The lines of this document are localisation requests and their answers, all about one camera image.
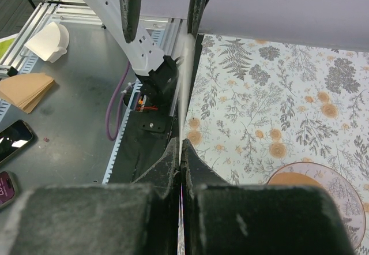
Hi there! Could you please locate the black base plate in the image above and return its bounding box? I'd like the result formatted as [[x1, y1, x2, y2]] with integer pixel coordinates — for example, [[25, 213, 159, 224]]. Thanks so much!
[[106, 32, 205, 185]]

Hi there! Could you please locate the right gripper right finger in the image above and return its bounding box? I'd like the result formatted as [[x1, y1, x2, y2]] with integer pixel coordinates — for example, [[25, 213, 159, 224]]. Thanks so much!
[[180, 140, 355, 254]]

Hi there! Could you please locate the black smartphone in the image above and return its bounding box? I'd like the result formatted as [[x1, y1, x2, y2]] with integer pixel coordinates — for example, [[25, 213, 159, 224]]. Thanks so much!
[[1, 119, 36, 164]]

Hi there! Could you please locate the floral table mat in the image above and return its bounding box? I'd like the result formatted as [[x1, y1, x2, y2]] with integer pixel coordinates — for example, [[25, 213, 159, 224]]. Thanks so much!
[[183, 35, 368, 254]]

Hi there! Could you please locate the brown filter stack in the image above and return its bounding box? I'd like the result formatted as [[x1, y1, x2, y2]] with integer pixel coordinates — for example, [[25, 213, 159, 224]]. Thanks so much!
[[1, 73, 55, 114]]

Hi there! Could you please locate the white filter stack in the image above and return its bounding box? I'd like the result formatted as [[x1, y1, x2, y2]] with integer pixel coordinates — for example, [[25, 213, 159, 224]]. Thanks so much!
[[24, 22, 70, 63]]

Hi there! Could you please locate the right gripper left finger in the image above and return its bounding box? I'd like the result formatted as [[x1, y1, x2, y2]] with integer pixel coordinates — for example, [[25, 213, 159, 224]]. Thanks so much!
[[1, 138, 180, 254]]

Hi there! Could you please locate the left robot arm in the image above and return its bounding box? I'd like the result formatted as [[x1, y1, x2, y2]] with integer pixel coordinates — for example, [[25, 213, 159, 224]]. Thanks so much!
[[83, 0, 178, 106]]

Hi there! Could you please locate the white cable duct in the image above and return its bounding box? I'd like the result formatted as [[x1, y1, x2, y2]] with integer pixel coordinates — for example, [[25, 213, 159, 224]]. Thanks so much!
[[101, 27, 168, 185]]

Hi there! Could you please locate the purple case smartphone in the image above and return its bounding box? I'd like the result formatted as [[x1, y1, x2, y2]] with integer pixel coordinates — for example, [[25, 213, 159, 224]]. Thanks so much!
[[1, 171, 19, 209]]

